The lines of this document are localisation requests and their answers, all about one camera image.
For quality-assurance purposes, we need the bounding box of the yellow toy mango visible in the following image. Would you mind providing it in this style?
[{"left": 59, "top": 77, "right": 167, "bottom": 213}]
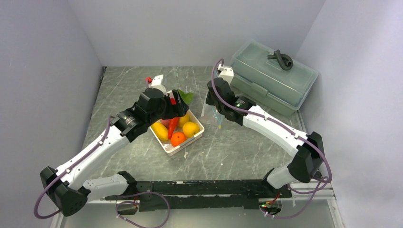
[{"left": 151, "top": 122, "right": 168, "bottom": 141}]

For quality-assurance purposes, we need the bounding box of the orange toy tangerine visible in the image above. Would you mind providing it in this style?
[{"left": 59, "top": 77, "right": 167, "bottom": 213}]
[{"left": 170, "top": 132, "right": 187, "bottom": 147}]

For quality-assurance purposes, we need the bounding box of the yellow toy apple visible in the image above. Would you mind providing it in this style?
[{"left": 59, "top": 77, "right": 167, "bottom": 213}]
[{"left": 182, "top": 121, "right": 200, "bottom": 138}]

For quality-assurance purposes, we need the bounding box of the white perforated plastic basket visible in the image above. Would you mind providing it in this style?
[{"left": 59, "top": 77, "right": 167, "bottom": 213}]
[{"left": 150, "top": 110, "right": 204, "bottom": 156}]

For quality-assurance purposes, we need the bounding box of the clear zip top bag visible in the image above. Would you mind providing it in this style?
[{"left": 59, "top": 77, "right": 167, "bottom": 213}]
[{"left": 199, "top": 92, "right": 224, "bottom": 129}]

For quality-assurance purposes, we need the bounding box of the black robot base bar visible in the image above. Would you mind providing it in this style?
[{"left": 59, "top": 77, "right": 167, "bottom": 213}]
[{"left": 105, "top": 179, "right": 292, "bottom": 212}]

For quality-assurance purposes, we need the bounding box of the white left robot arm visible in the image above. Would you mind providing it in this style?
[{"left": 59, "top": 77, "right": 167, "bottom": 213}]
[{"left": 39, "top": 88, "right": 189, "bottom": 217}]

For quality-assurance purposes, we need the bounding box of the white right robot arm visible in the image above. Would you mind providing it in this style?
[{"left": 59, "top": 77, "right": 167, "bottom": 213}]
[{"left": 206, "top": 77, "right": 324, "bottom": 197}]

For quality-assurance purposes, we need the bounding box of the pink toy peach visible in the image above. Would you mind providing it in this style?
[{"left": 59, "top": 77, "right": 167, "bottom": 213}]
[{"left": 161, "top": 119, "right": 171, "bottom": 128}]

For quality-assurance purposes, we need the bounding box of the orange toy carrot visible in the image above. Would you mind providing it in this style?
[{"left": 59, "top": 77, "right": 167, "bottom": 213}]
[{"left": 167, "top": 117, "right": 180, "bottom": 139}]

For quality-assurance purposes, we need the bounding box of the red toy strawberry with leaves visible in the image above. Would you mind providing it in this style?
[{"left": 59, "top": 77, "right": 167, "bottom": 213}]
[{"left": 177, "top": 89, "right": 194, "bottom": 105}]

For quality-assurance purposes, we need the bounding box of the green storage box clear lid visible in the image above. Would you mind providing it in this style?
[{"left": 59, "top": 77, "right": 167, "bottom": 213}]
[{"left": 230, "top": 41, "right": 318, "bottom": 116}]

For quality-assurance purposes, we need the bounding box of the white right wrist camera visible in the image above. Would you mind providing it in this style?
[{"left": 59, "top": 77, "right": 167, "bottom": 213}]
[{"left": 217, "top": 64, "right": 234, "bottom": 85}]

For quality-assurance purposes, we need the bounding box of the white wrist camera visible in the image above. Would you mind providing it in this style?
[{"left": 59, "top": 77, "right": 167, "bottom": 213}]
[
  {"left": 145, "top": 74, "right": 167, "bottom": 95},
  {"left": 217, "top": 64, "right": 234, "bottom": 85}
]

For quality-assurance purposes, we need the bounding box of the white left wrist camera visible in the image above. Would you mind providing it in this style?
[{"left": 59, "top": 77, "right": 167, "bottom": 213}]
[{"left": 145, "top": 74, "right": 167, "bottom": 95}]

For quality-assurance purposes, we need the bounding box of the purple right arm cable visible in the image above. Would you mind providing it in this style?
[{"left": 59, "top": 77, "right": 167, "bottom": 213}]
[{"left": 210, "top": 58, "right": 333, "bottom": 220}]

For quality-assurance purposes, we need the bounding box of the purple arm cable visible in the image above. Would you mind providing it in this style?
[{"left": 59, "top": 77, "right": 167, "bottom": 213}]
[
  {"left": 210, "top": 58, "right": 333, "bottom": 220},
  {"left": 33, "top": 115, "right": 115, "bottom": 219}
]

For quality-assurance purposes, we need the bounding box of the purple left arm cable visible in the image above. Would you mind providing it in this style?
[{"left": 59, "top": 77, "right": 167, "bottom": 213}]
[{"left": 33, "top": 115, "right": 115, "bottom": 219}]

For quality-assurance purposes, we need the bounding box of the dark coiled hose piece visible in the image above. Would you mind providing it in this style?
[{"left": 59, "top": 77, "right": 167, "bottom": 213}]
[{"left": 267, "top": 49, "right": 294, "bottom": 71}]

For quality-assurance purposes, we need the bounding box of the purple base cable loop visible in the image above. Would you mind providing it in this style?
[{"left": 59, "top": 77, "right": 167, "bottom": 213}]
[{"left": 115, "top": 191, "right": 171, "bottom": 228}]

